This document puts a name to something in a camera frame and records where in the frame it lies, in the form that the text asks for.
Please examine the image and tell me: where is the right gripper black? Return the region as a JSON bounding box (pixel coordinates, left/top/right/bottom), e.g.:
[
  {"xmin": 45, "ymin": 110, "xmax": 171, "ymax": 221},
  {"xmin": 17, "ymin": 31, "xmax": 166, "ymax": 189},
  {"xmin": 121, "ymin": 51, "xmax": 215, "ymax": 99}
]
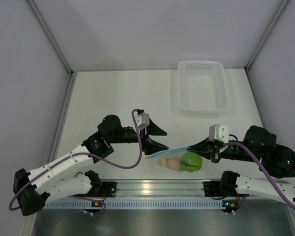
[{"xmin": 186, "ymin": 135, "xmax": 261, "ymax": 163}]

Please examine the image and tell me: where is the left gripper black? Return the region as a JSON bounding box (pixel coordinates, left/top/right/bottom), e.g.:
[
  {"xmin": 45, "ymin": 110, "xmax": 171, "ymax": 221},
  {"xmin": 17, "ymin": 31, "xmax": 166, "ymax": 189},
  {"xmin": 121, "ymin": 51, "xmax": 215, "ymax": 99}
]
[{"xmin": 108, "ymin": 118, "xmax": 168, "ymax": 155}]

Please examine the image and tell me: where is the green fake melon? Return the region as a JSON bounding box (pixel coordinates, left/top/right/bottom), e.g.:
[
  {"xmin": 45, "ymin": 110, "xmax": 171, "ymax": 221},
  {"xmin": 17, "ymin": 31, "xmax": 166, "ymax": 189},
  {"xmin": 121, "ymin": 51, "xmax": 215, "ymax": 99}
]
[{"xmin": 181, "ymin": 152, "xmax": 203, "ymax": 172}]

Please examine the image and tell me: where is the beige fake garlic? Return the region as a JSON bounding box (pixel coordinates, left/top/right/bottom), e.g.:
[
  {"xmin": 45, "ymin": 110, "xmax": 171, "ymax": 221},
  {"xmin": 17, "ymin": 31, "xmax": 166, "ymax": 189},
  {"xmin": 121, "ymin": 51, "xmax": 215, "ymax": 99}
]
[{"xmin": 158, "ymin": 157, "xmax": 168, "ymax": 168}]

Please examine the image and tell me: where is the clear zip top bag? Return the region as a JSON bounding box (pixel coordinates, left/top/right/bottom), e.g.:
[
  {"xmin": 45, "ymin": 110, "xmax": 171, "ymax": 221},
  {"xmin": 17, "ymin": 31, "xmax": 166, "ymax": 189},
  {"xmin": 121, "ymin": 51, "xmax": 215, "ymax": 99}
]
[{"xmin": 145, "ymin": 147, "xmax": 212, "ymax": 173}]

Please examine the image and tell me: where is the pink fake egg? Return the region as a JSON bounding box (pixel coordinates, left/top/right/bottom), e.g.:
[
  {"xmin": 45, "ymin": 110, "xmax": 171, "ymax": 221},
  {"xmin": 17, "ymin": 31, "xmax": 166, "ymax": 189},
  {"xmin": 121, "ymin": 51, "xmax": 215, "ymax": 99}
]
[{"xmin": 167, "ymin": 158, "xmax": 181, "ymax": 171}]

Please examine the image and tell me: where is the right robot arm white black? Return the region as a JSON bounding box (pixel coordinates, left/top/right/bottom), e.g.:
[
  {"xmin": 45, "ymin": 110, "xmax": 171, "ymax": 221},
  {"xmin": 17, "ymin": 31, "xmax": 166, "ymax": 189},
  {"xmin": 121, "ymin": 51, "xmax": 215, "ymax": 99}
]
[{"xmin": 187, "ymin": 124, "xmax": 295, "ymax": 210}]

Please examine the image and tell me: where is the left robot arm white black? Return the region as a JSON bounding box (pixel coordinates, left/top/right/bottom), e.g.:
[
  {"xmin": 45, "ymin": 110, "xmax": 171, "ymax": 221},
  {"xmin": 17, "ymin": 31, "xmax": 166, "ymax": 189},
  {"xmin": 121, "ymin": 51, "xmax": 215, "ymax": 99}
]
[{"xmin": 9, "ymin": 109, "xmax": 168, "ymax": 216}]

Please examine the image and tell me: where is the white plastic basket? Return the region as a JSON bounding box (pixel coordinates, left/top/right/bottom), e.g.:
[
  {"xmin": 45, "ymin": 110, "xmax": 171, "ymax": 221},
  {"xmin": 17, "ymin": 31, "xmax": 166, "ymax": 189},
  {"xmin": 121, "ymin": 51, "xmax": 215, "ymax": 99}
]
[{"xmin": 177, "ymin": 60, "xmax": 231, "ymax": 115}]

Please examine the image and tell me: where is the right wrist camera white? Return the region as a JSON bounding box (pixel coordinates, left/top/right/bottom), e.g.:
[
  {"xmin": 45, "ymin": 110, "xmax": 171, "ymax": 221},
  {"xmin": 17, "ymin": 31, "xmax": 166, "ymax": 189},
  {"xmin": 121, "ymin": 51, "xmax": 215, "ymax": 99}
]
[{"xmin": 208, "ymin": 124, "xmax": 229, "ymax": 143}]

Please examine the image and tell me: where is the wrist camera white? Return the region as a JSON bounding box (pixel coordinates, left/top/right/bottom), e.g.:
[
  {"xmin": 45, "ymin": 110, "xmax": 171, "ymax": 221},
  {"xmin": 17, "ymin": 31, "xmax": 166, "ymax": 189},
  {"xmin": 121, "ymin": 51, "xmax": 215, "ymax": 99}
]
[
  {"xmin": 208, "ymin": 124, "xmax": 229, "ymax": 143},
  {"xmin": 135, "ymin": 112, "xmax": 150, "ymax": 130}
]

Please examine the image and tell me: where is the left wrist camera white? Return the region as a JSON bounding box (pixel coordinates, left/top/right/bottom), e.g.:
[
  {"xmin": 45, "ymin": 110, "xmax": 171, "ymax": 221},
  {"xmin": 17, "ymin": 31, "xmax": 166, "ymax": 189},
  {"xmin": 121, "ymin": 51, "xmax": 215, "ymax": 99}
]
[{"xmin": 135, "ymin": 112, "xmax": 150, "ymax": 130}]

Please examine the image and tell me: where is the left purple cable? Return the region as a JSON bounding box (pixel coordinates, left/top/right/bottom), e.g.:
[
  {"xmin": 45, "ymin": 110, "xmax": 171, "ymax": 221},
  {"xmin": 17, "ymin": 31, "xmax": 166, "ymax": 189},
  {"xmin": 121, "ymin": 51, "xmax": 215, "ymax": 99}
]
[{"xmin": 8, "ymin": 108, "xmax": 147, "ymax": 212}]

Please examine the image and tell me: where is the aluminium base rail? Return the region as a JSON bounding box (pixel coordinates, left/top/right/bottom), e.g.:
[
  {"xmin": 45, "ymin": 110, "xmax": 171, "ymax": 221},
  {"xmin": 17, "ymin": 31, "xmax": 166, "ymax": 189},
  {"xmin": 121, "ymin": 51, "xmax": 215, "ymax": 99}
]
[{"xmin": 96, "ymin": 179, "xmax": 218, "ymax": 198}]

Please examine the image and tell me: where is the white slotted cable duct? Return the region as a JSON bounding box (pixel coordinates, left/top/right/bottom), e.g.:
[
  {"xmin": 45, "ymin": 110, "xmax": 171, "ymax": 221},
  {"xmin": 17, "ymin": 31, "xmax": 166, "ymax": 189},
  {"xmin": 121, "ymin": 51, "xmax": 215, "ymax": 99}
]
[{"xmin": 44, "ymin": 198, "xmax": 239, "ymax": 210}]

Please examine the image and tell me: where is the left aluminium frame post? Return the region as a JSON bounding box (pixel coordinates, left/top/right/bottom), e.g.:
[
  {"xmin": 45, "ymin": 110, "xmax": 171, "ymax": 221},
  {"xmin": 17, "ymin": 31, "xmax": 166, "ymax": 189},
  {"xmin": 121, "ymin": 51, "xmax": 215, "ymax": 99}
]
[{"xmin": 25, "ymin": 0, "xmax": 74, "ymax": 75}]

